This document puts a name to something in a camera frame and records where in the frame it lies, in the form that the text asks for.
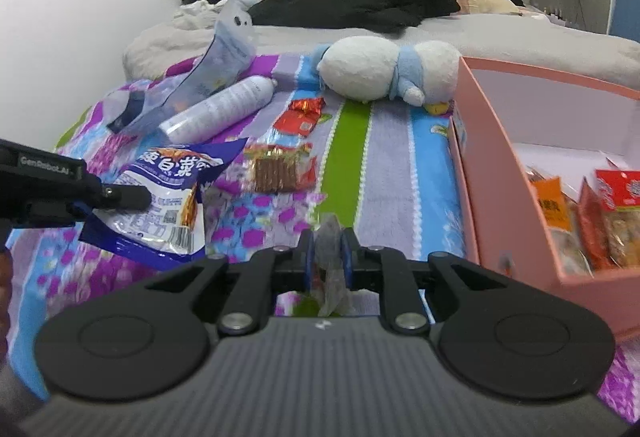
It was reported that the small clear wrapper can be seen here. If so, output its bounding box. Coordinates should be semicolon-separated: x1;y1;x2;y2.
310;213;355;318

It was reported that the blue white snack bag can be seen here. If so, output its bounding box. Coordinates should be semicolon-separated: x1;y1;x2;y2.
79;138;246;271

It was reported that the orange snack bag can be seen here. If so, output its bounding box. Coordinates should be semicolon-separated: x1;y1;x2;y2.
524;166;594;277

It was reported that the red clear spicy snack bag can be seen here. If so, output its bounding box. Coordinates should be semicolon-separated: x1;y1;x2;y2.
596;170;640;268

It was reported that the dark red snack bag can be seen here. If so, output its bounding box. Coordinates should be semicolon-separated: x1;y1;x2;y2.
577;178;614;271

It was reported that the person's left hand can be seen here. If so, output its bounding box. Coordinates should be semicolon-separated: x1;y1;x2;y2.
0;247;13;361

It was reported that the brown strips snack packet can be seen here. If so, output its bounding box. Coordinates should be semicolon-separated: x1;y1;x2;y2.
243;142;318;194

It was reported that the clear blue plastic pouch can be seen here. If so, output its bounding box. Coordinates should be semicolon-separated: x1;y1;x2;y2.
103;0;256;136

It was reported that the white spray bottle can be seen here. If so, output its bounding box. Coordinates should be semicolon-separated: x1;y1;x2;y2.
158;75;277;145

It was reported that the small red candy packet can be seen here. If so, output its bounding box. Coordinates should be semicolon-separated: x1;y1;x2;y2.
273;97;326;137

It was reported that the pink cardboard box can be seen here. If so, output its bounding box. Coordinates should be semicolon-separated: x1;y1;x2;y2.
450;57;639;341

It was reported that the white blue plush toy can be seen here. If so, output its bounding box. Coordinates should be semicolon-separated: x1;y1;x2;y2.
310;36;462;116

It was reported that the pile of clothes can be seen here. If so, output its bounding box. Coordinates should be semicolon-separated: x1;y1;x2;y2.
171;0;229;30

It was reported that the pink beige pillow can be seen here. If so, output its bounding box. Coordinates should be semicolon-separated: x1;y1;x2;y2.
457;0;521;15

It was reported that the grey duvet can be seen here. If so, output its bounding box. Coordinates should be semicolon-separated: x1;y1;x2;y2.
122;12;639;90

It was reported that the blue chair back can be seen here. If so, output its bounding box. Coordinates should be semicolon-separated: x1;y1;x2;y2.
608;0;640;42

